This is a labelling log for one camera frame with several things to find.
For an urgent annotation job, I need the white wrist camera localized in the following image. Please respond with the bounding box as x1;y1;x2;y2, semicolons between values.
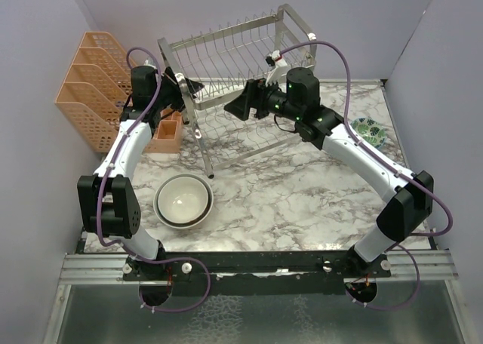
265;50;291;86
143;58;156;69

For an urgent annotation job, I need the green patterned small bowl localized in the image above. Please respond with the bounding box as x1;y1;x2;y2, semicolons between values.
351;117;387;149

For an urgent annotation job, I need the large cream ceramic bowl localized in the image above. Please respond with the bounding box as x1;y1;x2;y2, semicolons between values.
155;175;211;225

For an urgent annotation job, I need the aluminium frame rail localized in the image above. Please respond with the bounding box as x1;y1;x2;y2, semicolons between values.
59;253;128;285

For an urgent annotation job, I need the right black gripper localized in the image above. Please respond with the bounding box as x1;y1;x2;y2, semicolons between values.
226;74;302;121

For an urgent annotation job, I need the steel two-tier dish rack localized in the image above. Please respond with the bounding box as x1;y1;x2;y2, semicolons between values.
158;4;315;178

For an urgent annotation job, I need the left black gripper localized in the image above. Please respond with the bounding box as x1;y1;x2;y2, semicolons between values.
152;68;204;112

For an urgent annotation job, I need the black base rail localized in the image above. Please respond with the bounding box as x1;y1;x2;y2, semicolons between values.
123;250;391;296

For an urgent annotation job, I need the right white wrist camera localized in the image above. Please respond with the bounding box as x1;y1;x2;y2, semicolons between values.
265;50;291;86

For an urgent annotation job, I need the orange plastic file organizer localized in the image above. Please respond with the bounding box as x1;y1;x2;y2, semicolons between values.
54;32;184;155

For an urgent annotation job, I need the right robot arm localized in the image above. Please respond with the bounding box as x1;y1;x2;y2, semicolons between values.
224;67;434;277

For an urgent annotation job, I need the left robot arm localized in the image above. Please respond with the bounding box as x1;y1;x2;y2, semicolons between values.
77;66;185;280

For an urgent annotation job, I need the large teal ceramic bowl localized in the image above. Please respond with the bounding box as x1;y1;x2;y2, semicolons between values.
152;173;215;230

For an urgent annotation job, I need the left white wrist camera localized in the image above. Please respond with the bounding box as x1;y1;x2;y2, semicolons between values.
143;58;156;69

